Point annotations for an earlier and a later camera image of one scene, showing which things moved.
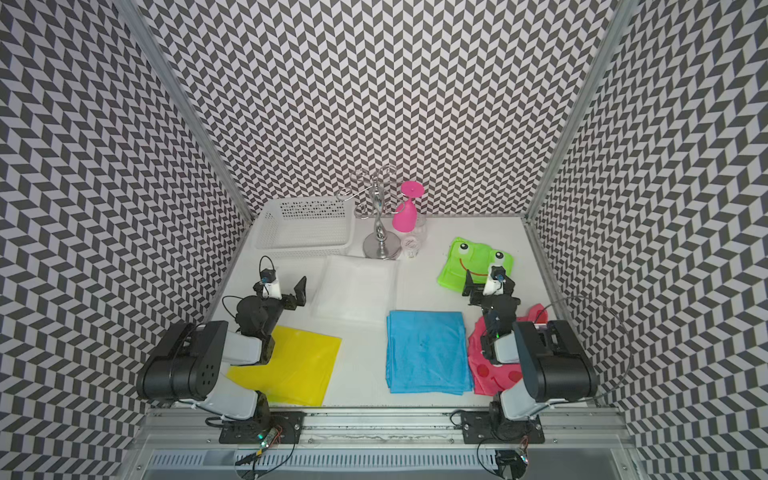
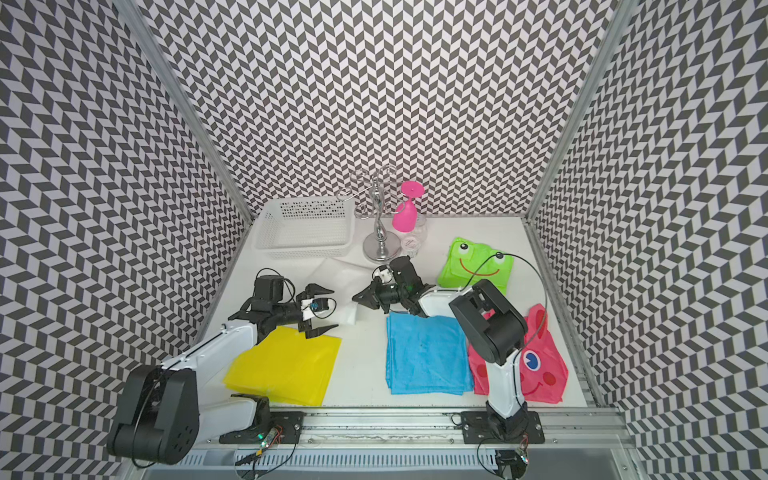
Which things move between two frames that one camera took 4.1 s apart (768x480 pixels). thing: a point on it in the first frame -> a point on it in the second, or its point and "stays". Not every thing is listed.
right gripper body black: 477,297 -> 391,291
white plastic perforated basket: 308,226 stays
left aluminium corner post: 165,72 stays
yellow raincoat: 298,371 stays
